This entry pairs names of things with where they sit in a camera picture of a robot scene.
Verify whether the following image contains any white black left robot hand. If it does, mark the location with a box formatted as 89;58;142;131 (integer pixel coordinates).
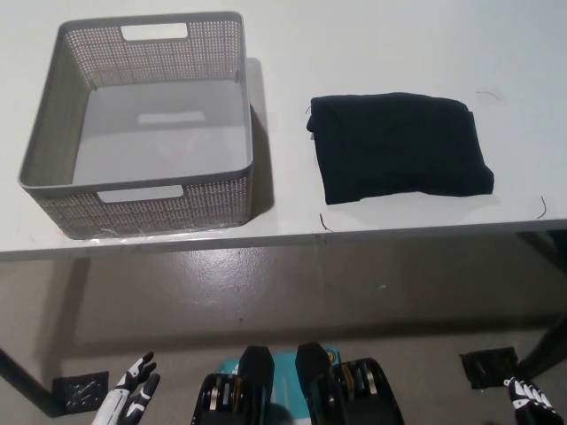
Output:
90;352;161;425

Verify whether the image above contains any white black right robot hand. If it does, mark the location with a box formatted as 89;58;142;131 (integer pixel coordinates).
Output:
502;375;562;425

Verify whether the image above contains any black t shirt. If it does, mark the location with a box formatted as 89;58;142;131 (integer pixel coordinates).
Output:
304;91;495;207

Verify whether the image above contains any black floor tape patch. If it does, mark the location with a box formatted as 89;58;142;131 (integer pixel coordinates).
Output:
51;370;110;411
459;346;519;390

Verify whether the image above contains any clear tape strip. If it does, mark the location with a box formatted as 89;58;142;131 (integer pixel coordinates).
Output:
86;226;214;243

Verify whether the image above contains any grey perforated plastic basket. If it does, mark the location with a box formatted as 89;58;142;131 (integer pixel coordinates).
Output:
17;11;256;241

